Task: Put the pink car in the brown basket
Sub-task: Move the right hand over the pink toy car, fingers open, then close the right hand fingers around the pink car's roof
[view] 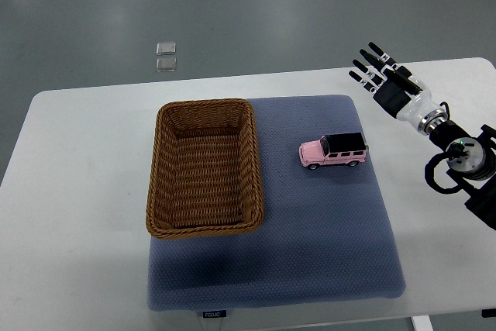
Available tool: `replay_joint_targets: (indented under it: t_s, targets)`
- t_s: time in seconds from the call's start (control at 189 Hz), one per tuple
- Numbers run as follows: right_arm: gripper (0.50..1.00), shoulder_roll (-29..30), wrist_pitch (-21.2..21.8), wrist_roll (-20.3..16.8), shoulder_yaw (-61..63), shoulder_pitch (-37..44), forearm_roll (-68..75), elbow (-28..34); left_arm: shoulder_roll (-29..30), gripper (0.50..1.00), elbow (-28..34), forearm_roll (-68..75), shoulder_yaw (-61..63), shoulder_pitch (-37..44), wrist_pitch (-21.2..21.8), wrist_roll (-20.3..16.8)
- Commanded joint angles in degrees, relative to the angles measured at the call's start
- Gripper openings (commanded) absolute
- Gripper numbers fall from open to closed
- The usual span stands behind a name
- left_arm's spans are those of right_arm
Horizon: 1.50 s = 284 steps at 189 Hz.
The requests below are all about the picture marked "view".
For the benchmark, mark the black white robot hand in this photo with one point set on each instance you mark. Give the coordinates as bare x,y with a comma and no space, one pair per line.
401,94

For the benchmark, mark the pink toy car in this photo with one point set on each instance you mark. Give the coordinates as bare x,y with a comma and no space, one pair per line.
334,149

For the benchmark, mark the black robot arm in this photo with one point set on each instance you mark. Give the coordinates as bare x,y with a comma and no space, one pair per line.
465,163

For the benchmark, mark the brown wicker basket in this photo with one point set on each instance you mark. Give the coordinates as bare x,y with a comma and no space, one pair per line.
205,177

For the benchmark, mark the lower metal floor plate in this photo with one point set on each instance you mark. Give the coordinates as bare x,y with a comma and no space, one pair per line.
166,64

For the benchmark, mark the metal floor plate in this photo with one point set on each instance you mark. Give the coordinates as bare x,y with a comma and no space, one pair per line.
166,64
166,48

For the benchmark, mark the upper metal floor plate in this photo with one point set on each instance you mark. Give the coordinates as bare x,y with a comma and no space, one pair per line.
166,48

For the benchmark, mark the white table leg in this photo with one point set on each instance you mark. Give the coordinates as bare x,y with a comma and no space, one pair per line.
421,323

